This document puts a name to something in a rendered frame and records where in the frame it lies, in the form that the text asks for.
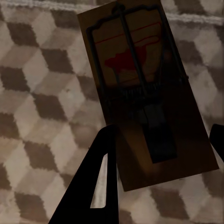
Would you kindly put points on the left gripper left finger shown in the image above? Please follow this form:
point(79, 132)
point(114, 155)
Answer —
point(74, 208)

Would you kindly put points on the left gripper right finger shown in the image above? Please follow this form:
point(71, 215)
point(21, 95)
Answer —
point(217, 139)

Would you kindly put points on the mousetrap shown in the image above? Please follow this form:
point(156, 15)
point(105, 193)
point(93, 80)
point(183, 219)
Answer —
point(144, 91)

